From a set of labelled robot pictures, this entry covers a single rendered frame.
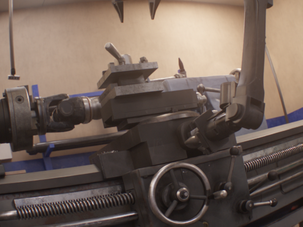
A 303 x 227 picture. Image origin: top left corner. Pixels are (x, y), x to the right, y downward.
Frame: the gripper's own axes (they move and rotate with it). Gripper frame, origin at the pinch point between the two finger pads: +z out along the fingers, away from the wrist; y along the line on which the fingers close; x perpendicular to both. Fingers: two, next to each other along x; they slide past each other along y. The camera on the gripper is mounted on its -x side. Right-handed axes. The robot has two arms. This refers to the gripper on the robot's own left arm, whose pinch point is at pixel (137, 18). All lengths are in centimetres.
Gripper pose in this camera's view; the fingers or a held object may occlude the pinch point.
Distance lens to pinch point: 122.4
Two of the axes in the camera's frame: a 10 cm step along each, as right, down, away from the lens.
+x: 3.3, 2.6, -9.1
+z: 0.7, 9.5, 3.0
